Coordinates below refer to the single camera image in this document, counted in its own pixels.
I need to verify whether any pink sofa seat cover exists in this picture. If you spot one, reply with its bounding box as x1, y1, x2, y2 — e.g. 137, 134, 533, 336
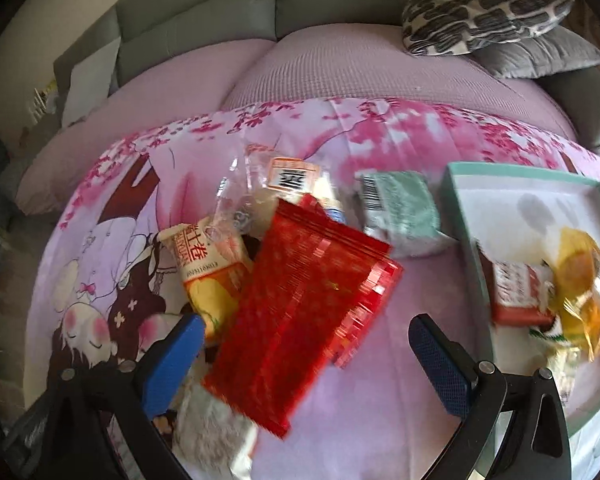
16, 25, 581, 216

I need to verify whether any red white biscuit packet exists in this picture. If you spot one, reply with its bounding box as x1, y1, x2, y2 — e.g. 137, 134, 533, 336
477, 242, 556, 326

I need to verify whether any yellow orange snack packet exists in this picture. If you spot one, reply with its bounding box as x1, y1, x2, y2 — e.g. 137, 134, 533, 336
542, 227, 600, 361

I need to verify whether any pale green snack packet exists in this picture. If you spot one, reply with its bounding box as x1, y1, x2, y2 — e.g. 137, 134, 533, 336
355, 170, 456, 258

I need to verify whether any clear green-edged cake packet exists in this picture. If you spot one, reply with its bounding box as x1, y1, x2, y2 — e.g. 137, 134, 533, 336
527, 322, 588, 401

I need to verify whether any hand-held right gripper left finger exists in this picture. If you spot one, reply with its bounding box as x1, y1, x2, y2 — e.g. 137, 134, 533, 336
2, 313, 206, 480

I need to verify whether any pink cartoon printed blanket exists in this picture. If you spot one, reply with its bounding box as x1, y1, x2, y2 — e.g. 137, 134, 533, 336
35, 96, 600, 480

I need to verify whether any pink snack packet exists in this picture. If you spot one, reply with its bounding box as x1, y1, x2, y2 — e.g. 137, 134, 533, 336
172, 360, 258, 480

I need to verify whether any clear pastry packet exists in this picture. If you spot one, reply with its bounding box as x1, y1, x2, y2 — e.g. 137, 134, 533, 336
215, 145, 351, 241

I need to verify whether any red checkered snack packet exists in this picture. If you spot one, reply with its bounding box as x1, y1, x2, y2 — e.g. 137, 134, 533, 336
202, 194, 405, 440

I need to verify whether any grey sofa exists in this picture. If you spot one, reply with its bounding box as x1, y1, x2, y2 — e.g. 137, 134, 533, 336
52, 0, 600, 156

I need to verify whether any light grey pillow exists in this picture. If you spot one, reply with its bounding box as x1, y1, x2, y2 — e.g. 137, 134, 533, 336
60, 35, 122, 128

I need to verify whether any black white patterned pillow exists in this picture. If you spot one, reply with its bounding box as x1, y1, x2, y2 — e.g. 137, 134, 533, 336
401, 0, 576, 57

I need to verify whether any teal shallow box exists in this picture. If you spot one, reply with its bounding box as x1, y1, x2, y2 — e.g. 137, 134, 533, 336
440, 161, 600, 441

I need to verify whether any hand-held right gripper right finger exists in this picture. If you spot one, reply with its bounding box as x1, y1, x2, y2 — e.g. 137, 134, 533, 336
409, 313, 572, 480

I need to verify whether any orange roll snack packet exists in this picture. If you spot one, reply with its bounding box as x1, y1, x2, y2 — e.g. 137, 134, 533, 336
157, 215, 255, 346

